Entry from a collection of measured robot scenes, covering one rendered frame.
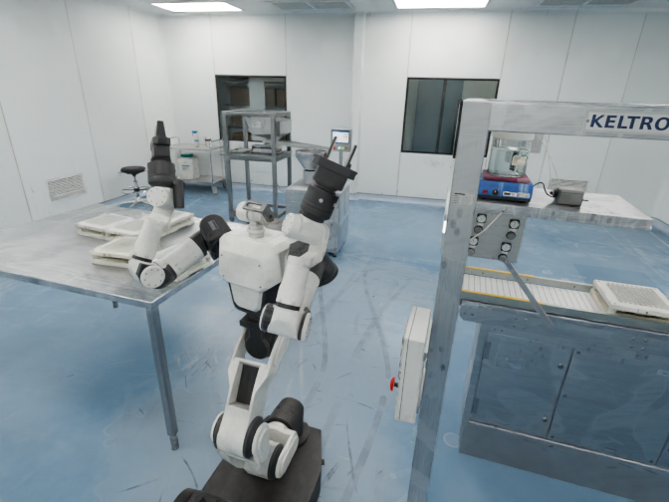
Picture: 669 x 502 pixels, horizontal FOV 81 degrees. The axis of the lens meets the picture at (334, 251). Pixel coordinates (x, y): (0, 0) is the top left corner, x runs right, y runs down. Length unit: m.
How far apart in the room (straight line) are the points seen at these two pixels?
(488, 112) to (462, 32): 5.98
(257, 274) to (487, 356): 1.18
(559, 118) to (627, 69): 6.38
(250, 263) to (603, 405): 1.67
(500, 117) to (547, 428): 1.67
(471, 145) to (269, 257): 0.70
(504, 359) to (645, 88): 5.88
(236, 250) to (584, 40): 6.39
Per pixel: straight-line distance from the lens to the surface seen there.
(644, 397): 2.22
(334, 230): 4.35
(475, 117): 0.93
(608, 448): 2.38
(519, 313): 1.85
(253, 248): 1.32
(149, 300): 1.89
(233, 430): 1.55
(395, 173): 6.97
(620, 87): 7.30
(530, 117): 0.94
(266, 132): 5.25
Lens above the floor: 1.76
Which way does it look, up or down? 22 degrees down
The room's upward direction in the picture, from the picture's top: 2 degrees clockwise
